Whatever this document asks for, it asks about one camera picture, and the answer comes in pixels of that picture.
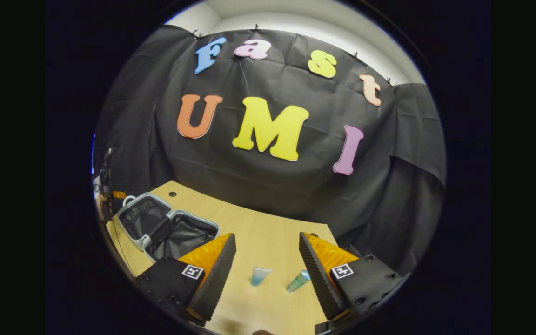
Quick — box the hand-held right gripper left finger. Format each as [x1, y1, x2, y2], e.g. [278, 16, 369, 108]
[135, 233, 237, 326]

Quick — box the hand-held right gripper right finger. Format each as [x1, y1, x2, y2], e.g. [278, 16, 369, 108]
[299, 232, 403, 322]

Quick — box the blue-green skincare bottle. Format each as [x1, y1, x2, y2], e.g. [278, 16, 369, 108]
[287, 270, 311, 294]

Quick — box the pale blue skincare tube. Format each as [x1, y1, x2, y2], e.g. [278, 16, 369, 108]
[251, 267, 272, 287]

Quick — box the light blue suitcase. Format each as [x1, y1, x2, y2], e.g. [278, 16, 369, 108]
[117, 192, 220, 263]

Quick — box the black backdrop cloth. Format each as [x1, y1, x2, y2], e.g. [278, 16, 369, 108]
[94, 24, 446, 275]

